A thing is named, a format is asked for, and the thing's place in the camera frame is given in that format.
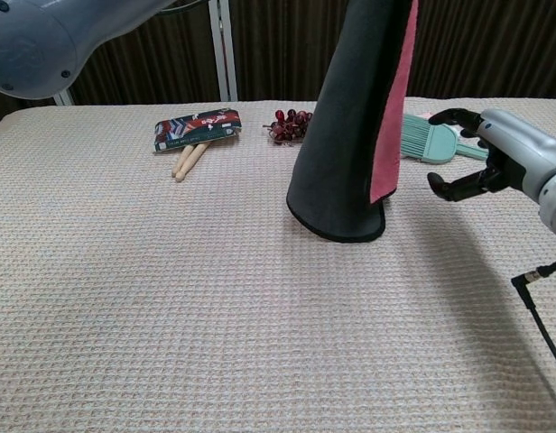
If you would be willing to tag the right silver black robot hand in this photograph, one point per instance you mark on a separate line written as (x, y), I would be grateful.
(517, 144)

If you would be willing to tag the red and grey cloth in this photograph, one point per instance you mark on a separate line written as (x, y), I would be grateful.
(345, 158)

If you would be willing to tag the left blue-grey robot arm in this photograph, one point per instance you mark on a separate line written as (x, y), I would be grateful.
(39, 40)

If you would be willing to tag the mint green plastic brush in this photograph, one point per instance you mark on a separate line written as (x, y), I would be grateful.
(436, 144)

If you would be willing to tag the pink paper packet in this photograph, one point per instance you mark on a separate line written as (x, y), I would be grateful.
(423, 114)

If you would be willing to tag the dark red grape bunch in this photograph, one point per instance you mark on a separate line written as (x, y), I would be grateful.
(289, 126)

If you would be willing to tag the dark brown pleated curtain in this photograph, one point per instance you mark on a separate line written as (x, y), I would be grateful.
(278, 54)

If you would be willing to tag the dark patterned snack box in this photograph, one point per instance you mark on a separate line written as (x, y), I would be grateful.
(197, 128)

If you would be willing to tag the beige waffle tablecloth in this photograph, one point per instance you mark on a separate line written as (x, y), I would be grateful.
(215, 306)

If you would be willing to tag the aluminium frame post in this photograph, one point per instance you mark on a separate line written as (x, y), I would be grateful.
(62, 97)
(224, 54)

